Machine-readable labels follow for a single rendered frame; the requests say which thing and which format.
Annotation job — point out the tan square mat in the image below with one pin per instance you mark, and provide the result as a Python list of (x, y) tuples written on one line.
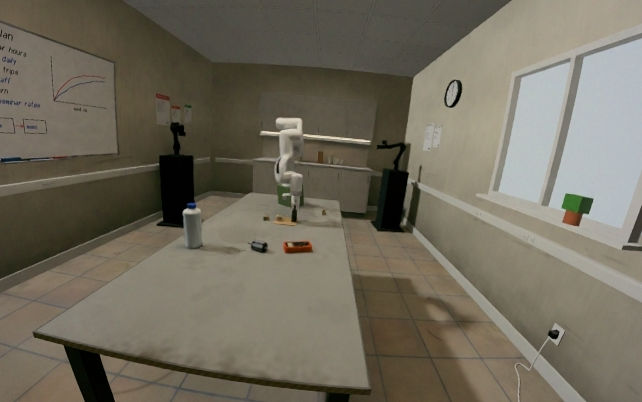
[(286, 221)]

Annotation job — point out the orange pocket multimeter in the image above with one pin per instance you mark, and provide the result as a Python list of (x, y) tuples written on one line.
[(297, 247)]

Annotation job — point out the white bottle with blue cap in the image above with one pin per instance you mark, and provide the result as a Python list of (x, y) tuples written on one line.
[(192, 226)]

